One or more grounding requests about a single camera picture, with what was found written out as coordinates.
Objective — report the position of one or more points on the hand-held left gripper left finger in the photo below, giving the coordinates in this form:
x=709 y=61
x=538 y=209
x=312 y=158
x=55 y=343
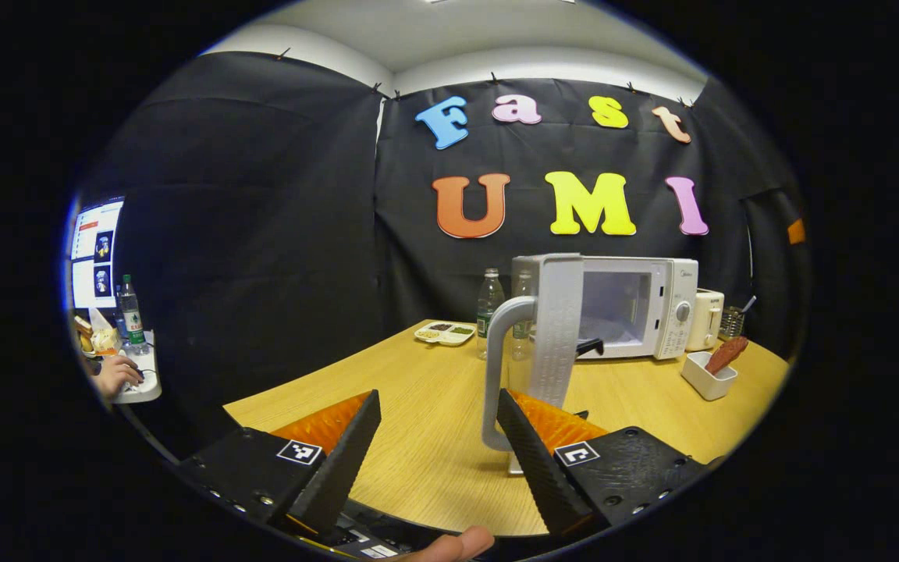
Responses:
x=336 y=476

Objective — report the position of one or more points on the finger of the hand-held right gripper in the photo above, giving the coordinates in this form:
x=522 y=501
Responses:
x=797 y=232

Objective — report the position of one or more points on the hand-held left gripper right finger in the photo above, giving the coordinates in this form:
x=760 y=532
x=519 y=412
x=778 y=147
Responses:
x=543 y=476

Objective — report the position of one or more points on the reddish brown meat piece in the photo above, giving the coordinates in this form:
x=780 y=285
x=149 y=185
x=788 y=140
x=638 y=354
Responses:
x=726 y=355

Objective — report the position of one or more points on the white microwave oven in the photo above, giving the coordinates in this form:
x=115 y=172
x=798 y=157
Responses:
x=672 y=312

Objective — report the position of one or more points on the white divided food tray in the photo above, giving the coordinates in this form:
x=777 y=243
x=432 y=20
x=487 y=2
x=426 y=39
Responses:
x=444 y=333

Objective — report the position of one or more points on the metal spoon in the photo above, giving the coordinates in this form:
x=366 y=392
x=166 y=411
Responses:
x=748 y=304

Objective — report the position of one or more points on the small glass cup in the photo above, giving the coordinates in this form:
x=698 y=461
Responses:
x=731 y=326

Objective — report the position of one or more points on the white toaster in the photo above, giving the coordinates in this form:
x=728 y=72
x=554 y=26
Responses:
x=707 y=320

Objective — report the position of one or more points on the clear water bottle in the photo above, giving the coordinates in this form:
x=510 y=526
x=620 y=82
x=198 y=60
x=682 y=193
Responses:
x=524 y=343
x=489 y=312

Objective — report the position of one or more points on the small white rectangular dish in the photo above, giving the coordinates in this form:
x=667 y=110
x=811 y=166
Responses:
x=703 y=382

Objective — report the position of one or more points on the white side desk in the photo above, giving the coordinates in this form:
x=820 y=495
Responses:
x=145 y=382

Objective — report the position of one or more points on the green label drink bottle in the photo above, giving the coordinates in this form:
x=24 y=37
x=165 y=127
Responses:
x=132 y=316

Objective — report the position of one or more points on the paper snack bag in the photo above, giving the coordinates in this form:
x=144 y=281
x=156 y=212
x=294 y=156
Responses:
x=104 y=337

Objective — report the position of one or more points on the computer monitor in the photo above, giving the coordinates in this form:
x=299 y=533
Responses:
x=94 y=254

